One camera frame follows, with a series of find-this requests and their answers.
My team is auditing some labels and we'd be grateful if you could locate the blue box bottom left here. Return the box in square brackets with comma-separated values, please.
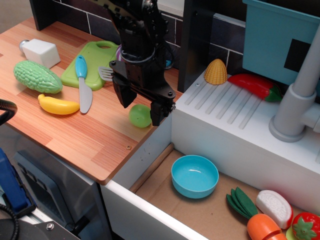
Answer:
[0, 149, 36, 218]

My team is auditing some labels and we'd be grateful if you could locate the black cable bottom left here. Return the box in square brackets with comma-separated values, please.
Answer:
[0, 203, 20, 240]

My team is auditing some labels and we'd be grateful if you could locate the green toy bitter gourd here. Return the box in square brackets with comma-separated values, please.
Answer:
[13, 60, 63, 94]

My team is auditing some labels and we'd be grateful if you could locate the blue plastic bowl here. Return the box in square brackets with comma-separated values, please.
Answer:
[171, 155, 219, 199]

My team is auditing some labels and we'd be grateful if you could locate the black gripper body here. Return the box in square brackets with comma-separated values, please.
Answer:
[109, 48, 176, 110]

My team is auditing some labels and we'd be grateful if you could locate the black gooseneck tube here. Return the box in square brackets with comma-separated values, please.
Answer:
[0, 99, 18, 125]

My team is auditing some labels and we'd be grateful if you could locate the yellow toy banana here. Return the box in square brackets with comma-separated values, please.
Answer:
[37, 94, 80, 115]

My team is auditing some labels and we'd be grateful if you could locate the toy knife blue handle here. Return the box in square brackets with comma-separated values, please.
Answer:
[75, 55, 93, 114]

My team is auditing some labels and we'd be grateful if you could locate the teal plastic bin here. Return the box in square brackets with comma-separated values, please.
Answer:
[242, 0, 320, 85]

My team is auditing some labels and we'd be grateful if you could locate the green toy pear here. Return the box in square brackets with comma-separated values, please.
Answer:
[128, 104, 152, 128]

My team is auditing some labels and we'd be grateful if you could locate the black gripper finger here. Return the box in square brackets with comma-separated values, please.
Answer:
[150, 100, 173, 126]
[112, 74, 137, 108]

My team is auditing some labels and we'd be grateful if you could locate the green toy cutting board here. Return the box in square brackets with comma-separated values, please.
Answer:
[60, 40, 118, 91]

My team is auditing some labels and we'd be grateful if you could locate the yellow toy corn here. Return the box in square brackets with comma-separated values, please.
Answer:
[204, 59, 228, 85]

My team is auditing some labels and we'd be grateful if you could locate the grey toy faucet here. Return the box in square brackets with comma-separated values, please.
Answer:
[269, 29, 320, 143]

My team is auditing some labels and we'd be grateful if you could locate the grey toy spatula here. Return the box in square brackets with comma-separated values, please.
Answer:
[98, 66, 113, 82]

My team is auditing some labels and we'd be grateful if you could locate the red toy strawberry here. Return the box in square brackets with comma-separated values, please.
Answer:
[292, 212, 320, 240]

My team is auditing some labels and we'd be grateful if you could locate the white toy sink unit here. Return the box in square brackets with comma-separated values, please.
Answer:
[101, 77, 320, 240]

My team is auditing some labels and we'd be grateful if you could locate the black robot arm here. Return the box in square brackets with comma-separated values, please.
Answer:
[95, 0, 176, 126]

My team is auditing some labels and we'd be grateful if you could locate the white salt shaker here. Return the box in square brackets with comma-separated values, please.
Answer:
[19, 39, 61, 69]

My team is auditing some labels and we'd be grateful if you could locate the grey toy oven door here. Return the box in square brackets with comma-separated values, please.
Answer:
[14, 150, 103, 240]

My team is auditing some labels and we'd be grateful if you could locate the purple striped toy onion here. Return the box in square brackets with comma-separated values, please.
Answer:
[115, 45, 122, 61]

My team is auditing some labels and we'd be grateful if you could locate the red toy chili pepper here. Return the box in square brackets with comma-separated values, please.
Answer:
[228, 73, 282, 102]

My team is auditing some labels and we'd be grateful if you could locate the orange toy carrot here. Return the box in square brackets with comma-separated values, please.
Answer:
[226, 187, 287, 240]

